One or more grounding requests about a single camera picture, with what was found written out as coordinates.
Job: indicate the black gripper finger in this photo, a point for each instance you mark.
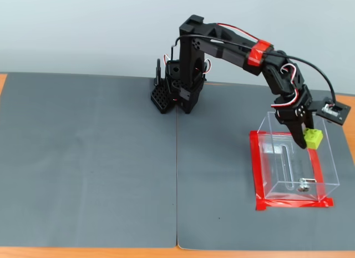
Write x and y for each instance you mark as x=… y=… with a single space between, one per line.
x=298 y=134
x=310 y=123

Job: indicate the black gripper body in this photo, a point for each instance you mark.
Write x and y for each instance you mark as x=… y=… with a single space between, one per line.
x=291 y=114

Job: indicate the green lego block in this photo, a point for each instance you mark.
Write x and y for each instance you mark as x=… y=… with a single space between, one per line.
x=313 y=140

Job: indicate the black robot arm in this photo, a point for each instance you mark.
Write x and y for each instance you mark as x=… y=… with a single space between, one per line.
x=222 y=47

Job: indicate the transparent acrylic box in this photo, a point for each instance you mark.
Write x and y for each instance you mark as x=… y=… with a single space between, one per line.
x=330 y=158

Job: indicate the metal box latch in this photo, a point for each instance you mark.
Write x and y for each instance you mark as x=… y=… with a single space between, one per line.
x=305 y=183

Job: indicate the red tape wrap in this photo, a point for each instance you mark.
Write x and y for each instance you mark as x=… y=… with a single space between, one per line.
x=258 y=52

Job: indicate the grey table mat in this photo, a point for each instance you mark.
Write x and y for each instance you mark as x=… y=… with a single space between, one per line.
x=83 y=158
x=216 y=158

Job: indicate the black table clamp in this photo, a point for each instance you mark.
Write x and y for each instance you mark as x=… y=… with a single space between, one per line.
x=158 y=72

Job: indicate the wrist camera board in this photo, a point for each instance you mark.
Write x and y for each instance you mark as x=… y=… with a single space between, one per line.
x=334 y=111

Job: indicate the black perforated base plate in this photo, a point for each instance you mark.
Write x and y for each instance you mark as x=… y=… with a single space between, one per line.
x=162 y=98

